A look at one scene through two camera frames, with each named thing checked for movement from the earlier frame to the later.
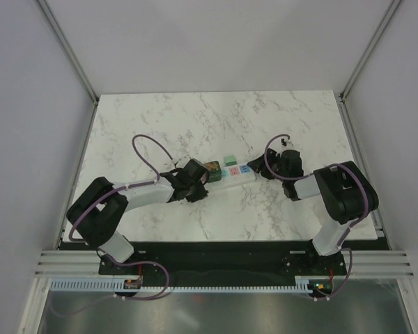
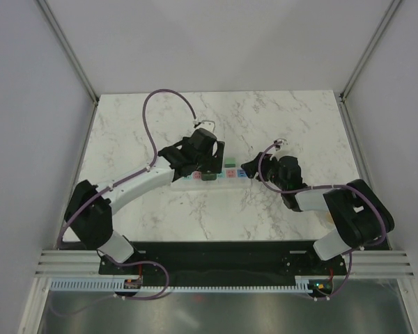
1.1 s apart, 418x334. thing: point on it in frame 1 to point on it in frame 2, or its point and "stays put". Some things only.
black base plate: (223, 264) stays put
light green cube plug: (230, 160) stays put
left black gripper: (199, 195) to (214, 164)
